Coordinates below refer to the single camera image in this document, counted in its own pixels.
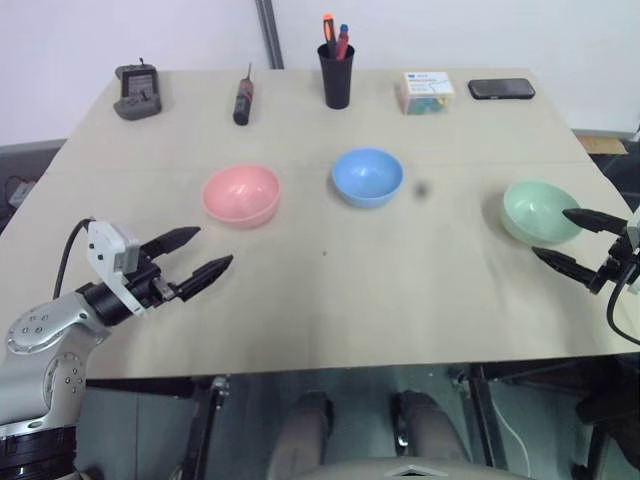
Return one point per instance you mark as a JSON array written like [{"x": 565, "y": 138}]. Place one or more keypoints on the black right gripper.
[{"x": 614, "y": 262}]

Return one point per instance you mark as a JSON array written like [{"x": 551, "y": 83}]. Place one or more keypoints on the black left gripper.
[{"x": 150, "y": 285}]

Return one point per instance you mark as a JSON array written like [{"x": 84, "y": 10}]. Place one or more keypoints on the green plastic bowl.
[{"x": 537, "y": 215}]

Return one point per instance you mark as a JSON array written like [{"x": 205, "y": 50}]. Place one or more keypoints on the pink plastic bowl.
[{"x": 241, "y": 196}]

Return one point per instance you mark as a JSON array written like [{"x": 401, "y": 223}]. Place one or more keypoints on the brown cardboard box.
[{"x": 602, "y": 145}]

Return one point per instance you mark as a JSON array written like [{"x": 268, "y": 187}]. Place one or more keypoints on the black red screwdriver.
[{"x": 243, "y": 102}]

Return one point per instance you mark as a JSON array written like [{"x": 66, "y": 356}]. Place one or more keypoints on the black smartphone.
[{"x": 501, "y": 89}]

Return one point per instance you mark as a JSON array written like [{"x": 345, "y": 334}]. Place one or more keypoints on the grey handheld device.
[{"x": 138, "y": 92}]

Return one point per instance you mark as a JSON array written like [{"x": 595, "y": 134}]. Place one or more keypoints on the white power adapter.
[{"x": 20, "y": 192}]

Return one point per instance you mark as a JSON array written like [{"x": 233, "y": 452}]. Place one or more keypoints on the blue plastic bowl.
[{"x": 367, "y": 177}]

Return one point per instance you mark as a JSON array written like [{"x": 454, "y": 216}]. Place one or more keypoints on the grey robot left leg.
[{"x": 300, "y": 435}]

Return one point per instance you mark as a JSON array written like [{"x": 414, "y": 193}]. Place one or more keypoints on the grey robot leg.
[
  {"x": 430, "y": 430},
  {"x": 300, "y": 435}
]

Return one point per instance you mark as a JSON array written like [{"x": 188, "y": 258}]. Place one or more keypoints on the clear box of coloured clips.
[{"x": 427, "y": 95}]

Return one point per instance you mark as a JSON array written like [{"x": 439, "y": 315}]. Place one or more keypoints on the black pen holder cup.
[{"x": 336, "y": 80}]

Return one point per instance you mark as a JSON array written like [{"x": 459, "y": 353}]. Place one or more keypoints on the grey robot right leg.
[{"x": 430, "y": 430}]

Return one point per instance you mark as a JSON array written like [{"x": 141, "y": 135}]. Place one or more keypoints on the red and blue pen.
[{"x": 343, "y": 41}]

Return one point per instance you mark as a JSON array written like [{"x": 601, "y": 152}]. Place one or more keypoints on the grey robot torso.
[{"x": 400, "y": 467}]

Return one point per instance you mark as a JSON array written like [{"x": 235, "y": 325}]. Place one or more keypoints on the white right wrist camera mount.
[{"x": 635, "y": 235}]

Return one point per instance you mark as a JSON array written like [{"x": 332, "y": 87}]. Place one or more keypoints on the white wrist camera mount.
[
  {"x": 111, "y": 257},
  {"x": 635, "y": 235}
]

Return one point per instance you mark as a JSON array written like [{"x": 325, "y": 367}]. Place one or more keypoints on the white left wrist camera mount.
[{"x": 111, "y": 257}]

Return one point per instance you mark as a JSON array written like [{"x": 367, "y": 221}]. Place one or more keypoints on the black table frame leg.
[
  {"x": 482, "y": 415},
  {"x": 202, "y": 425}
]

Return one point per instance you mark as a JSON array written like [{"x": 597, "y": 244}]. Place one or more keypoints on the grey wall post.
[{"x": 270, "y": 32}]

